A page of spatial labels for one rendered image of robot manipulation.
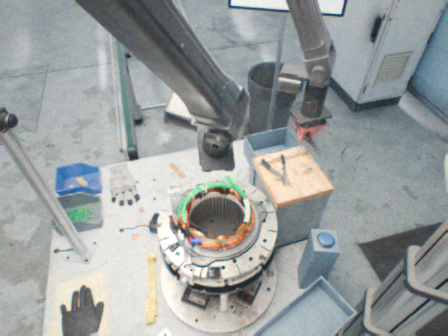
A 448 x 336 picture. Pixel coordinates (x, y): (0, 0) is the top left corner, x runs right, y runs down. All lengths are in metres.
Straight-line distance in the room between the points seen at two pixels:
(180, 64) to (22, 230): 2.27
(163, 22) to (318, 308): 0.74
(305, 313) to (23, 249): 1.92
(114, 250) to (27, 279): 1.11
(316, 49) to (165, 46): 0.53
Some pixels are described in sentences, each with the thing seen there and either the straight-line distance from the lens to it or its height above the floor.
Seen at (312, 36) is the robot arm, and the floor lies 1.51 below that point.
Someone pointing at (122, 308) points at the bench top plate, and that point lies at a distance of 1.16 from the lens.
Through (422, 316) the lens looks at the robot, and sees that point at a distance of 0.92.
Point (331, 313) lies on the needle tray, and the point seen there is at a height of 1.03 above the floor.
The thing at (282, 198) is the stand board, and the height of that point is 1.06.
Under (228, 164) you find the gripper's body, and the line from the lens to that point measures 0.63.
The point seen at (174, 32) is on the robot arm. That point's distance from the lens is 0.32.
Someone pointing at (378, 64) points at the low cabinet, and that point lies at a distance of 3.03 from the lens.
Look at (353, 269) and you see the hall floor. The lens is 2.17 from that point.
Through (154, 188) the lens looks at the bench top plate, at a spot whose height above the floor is 0.78.
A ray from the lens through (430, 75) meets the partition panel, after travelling 3.38.
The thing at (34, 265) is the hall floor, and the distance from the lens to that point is 2.34.
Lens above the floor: 1.83
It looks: 47 degrees down
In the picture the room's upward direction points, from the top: straight up
